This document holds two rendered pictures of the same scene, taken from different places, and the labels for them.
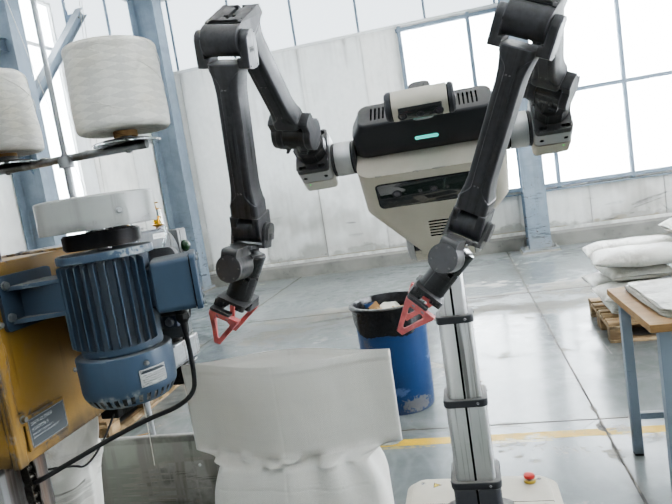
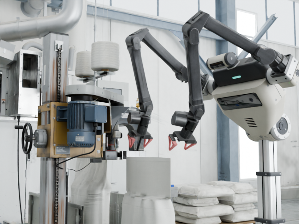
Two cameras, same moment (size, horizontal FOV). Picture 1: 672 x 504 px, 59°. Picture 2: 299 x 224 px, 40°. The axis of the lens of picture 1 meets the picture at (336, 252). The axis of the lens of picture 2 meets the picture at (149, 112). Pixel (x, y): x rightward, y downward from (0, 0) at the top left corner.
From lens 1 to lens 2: 1.56 m
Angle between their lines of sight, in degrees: 46
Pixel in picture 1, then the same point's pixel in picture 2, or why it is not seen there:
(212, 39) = (127, 40)
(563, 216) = not seen: outside the picture
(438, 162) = (236, 89)
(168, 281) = (88, 112)
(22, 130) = (87, 69)
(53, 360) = not seen: hidden behind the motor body
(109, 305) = (73, 116)
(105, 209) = (74, 89)
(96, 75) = (93, 53)
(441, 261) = (172, 120)
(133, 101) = (100, 60)
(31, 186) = not seen: hidden behind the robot
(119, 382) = (70, 138)
